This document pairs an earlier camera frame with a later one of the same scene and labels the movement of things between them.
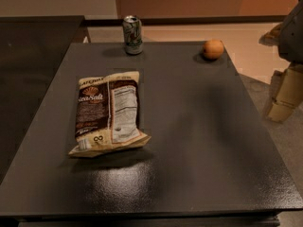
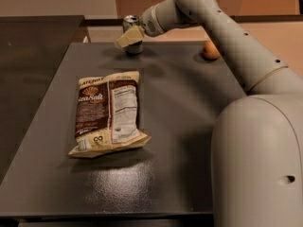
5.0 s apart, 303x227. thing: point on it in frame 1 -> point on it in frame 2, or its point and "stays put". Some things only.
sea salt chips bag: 108,115 stays put
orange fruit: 213,49 stays put
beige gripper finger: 289,96 -> 133,35
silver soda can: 133,31 stays put
